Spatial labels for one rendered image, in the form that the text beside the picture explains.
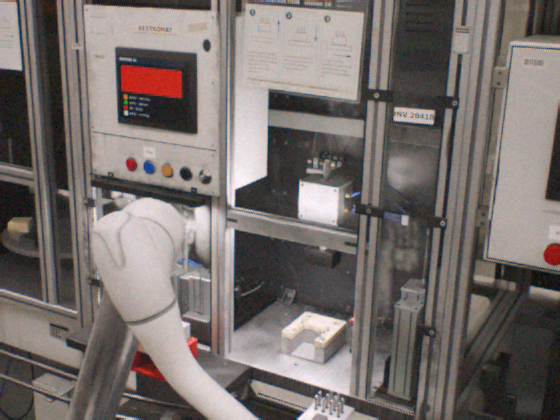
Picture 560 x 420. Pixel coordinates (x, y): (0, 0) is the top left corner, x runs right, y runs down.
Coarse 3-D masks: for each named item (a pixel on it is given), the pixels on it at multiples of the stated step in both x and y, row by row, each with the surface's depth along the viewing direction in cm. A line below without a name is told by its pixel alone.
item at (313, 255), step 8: (304, 248) 205; (312, 248) 206; (320, 248) 205; (304, 256) 206; (312, 256) 205; (320, 256) 204; (328, 256) 202; (336, 256) 204; (312, 264) 206; (320, 264) 204; (328, 264) 203; (336, 264) 205
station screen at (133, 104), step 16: (128, 64) 192; (144, 64) 189; (160, 64) 187; (176, 64) 184; (128, 96) 194; (144, 96) 192; (160, 96) 189; (128, 112) 196; (144, 112) 193; (160, 112) 191; (176, 112) 188
